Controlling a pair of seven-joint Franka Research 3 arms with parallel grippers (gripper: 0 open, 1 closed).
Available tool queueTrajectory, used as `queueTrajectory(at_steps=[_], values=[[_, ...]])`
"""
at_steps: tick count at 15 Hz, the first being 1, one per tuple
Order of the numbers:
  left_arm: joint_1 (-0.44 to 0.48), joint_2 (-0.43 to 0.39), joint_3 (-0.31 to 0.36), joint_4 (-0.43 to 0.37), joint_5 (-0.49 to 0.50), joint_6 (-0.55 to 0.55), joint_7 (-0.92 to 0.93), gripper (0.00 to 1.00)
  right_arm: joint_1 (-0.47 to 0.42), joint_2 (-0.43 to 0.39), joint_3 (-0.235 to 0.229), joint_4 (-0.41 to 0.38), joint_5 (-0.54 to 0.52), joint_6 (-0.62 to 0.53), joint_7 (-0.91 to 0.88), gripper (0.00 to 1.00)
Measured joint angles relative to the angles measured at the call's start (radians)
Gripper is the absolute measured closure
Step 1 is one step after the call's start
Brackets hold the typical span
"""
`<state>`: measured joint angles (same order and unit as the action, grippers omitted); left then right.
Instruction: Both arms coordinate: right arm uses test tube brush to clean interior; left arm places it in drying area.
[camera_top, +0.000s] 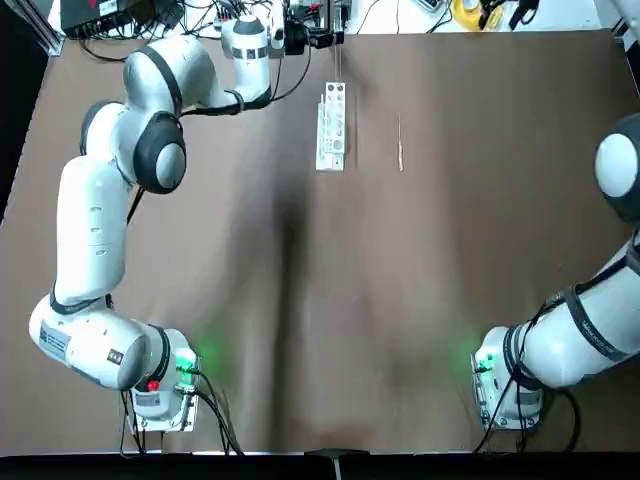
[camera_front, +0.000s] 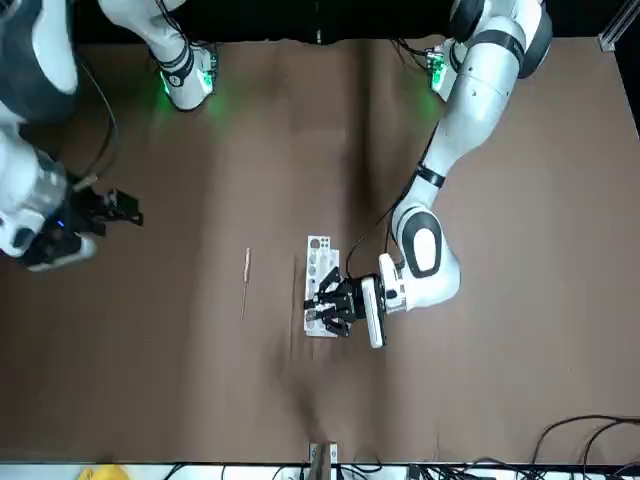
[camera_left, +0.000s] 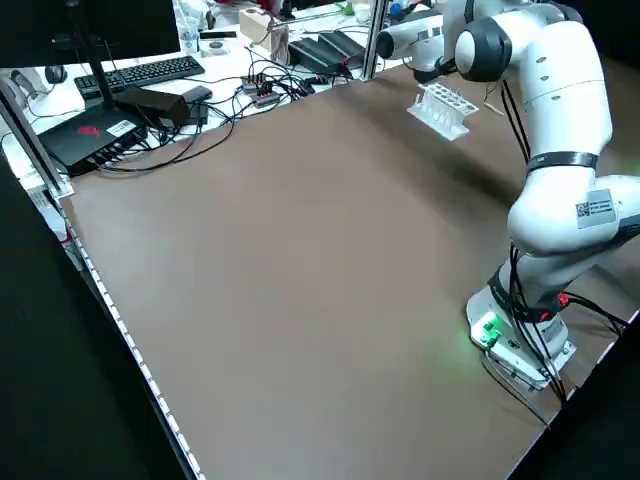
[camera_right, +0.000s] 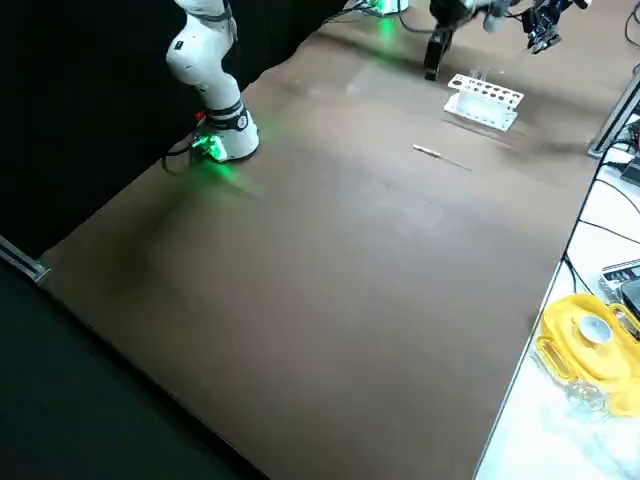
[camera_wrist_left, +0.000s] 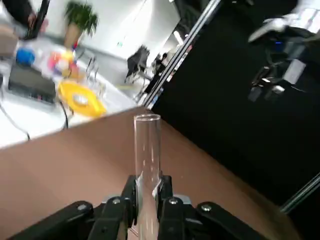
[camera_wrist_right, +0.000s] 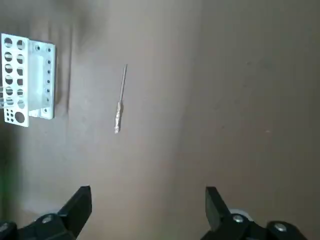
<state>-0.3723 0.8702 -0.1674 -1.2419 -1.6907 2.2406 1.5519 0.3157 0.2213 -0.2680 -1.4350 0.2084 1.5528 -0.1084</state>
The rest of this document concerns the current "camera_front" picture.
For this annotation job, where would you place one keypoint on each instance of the white test tube rack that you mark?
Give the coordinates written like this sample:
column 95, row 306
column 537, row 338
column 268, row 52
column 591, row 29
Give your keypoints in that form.
column 330, row 260

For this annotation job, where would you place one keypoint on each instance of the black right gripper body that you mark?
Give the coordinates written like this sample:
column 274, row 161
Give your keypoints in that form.
column 82, row 207

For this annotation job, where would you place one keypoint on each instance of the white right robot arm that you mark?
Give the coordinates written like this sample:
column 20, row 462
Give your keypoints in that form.
column 20, row 160

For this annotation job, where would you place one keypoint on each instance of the aluminium corner rail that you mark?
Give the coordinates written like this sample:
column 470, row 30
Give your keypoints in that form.
column 617, row 27

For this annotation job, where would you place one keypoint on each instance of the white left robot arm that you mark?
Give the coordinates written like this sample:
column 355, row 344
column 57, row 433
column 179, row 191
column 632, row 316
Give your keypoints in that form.
column 475, row 100

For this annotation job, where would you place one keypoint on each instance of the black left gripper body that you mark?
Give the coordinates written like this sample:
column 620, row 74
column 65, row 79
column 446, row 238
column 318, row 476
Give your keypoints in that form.
column 355, row 300

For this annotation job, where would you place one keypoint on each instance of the aluminium frame post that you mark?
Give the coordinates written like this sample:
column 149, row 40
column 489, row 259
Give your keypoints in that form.
column 322, row 462

